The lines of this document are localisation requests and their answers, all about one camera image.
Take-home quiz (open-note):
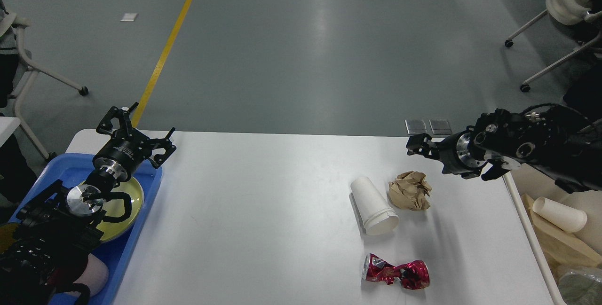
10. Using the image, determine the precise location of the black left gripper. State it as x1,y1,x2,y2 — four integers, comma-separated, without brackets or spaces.
92,103,176,183

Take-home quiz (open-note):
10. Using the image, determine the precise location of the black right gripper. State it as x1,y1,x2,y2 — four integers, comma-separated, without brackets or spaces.
406,131,486,179

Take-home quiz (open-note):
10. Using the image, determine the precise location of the brown paper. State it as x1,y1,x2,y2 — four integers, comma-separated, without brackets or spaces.
388,172,432,211

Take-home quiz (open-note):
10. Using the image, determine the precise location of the yellow plastic plate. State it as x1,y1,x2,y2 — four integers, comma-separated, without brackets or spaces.
78,176,145,243

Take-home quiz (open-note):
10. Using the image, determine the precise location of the pink mug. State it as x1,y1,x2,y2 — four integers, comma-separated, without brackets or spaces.
56,254,108,297

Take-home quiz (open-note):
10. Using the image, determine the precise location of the brown paper bag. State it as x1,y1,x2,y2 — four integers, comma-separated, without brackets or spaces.
521,195,602,281

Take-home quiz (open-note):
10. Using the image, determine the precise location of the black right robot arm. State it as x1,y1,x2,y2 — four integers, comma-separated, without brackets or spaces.
406,103,602,194

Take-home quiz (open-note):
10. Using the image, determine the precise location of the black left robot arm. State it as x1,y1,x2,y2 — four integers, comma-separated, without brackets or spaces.
1,103,176,305

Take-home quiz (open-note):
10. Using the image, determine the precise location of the left metal floor plate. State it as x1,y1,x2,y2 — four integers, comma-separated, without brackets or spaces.
404,119,428,135

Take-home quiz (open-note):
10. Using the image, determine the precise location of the metal floor plate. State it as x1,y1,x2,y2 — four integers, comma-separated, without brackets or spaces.
428,119,453,135
404,119,428,135

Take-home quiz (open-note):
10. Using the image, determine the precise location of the right metal floor plate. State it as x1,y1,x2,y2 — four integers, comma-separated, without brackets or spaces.
428,119,453,135

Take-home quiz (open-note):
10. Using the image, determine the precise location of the blue plastic tray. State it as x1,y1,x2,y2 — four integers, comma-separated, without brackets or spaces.
17,153,163,305

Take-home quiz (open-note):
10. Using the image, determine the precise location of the beige plastic bin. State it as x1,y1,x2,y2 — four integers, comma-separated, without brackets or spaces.
503,165,602,305

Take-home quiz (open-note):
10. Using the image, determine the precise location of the white paper scrap on floor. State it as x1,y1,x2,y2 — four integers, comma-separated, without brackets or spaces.
120,12,138,23

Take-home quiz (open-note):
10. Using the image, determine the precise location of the crushed red can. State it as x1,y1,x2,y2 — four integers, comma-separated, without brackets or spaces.
363,253,430,290

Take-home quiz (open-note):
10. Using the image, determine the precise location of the white side table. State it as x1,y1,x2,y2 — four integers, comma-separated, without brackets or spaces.
0,116,21,147

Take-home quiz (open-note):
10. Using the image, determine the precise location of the teal mug yellow inside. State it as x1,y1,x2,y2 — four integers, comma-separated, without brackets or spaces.
0,222,19,254

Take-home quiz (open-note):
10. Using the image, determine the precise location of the person in dark jeans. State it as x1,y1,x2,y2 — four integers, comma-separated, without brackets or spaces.
562,62,602,122

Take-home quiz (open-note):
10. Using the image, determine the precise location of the white office chair right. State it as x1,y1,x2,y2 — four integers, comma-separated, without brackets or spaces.
504,0,601,93

